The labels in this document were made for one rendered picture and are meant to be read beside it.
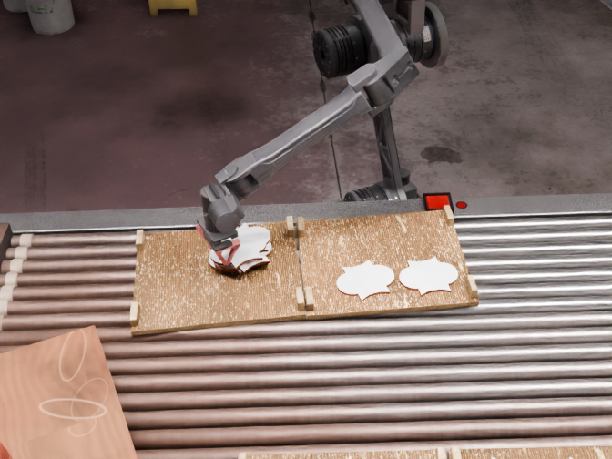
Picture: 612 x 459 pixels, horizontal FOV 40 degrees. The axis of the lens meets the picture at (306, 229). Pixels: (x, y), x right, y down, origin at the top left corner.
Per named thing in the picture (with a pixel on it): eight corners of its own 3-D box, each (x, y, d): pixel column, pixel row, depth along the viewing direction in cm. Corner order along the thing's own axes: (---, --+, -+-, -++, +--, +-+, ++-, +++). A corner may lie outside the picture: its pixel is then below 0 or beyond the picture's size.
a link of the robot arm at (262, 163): (388, 90, 197) (370, 58, 190) (398, 103, 193) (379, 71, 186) (237, 191, 202) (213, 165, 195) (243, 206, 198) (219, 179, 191)
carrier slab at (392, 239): (296, 225, 226) (296, 220, 225) (448, 213, 227) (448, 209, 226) (307, 320, 199) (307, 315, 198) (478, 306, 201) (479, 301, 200)
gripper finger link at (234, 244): (218, 275, 203) (215, 245, 197) (205, 258, 208) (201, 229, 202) (243, 265, 205) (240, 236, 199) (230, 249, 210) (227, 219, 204)
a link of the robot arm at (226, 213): (252, 182, 201) (233, 160, 195) (270, 209, 192) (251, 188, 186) (212, 212, 201) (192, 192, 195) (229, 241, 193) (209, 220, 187)
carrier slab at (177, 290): (138, 239, 224) (137, 234, 222) (292, 224, 226) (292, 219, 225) (131, 336, 197) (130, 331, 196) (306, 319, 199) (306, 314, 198)
